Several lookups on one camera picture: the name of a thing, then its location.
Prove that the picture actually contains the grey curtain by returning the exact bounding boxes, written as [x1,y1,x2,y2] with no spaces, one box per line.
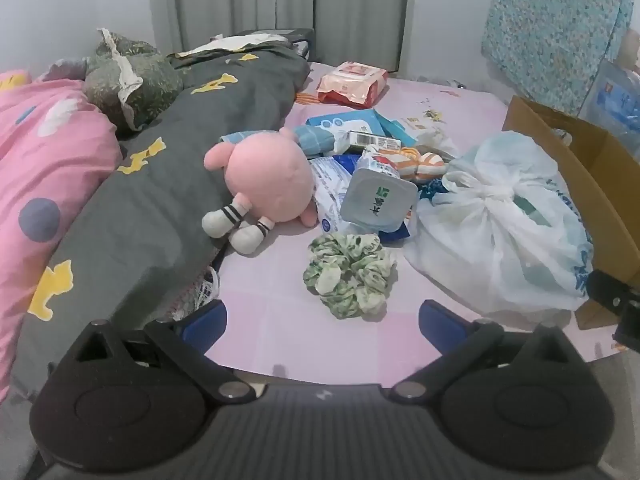
[147,0,418,78]

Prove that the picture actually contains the pink plush toy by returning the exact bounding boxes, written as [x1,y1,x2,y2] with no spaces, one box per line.
[201,127,333,255]

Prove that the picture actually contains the white teal packet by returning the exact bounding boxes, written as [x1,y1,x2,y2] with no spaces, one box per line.
[379,114,437,150]

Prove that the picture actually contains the orange striped white towel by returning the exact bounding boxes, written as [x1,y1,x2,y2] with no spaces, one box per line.
[372,146,446,183]

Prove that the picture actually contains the green floral scrunchie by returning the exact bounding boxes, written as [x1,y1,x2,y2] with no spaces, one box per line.
[303,232,398,320]

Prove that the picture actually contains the white yogurt cup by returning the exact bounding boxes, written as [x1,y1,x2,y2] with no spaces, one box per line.
[340,144,418,233]

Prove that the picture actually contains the white cloth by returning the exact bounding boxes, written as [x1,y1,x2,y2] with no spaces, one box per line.
[169,31,290,59]

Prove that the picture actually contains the blue floral cloth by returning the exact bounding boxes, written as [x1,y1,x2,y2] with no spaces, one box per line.
[481,0,638,116]

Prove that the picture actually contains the pink wet wipes pack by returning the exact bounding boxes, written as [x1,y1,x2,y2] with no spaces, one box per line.
[316,61,390,108]

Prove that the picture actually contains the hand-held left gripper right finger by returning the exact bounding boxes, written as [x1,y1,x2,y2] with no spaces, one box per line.
[389,299,588,405]

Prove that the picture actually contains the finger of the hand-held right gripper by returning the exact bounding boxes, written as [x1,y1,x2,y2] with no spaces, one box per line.
[588,270,640,354]

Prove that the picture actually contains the green leaf-print pillow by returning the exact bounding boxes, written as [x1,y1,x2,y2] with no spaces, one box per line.
[82,28,183,136]

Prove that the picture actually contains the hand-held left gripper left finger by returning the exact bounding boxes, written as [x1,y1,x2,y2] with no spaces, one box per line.
[50,300,255,405]

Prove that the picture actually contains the cardboard box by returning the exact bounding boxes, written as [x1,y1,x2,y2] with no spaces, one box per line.
[501,95,640,333]

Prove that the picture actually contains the olive box with barcode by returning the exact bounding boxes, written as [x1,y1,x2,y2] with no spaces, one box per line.
[345,130,403,156]

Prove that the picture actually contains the grey duvet yellow prints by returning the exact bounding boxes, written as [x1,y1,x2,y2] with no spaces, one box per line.
[10,27,316,403]

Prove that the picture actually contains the white plastic bag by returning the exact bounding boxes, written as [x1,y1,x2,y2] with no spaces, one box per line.
[402,131,596,313]

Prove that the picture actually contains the blue white tissue pack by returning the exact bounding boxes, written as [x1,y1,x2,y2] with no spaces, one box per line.
[306,109,387,139]

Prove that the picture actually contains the large water jug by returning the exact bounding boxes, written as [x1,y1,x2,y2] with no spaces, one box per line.
[585,57,640,136]

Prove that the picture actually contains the pink printed blanket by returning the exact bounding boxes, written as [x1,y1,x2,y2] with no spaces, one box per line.
[0,70,123,403]

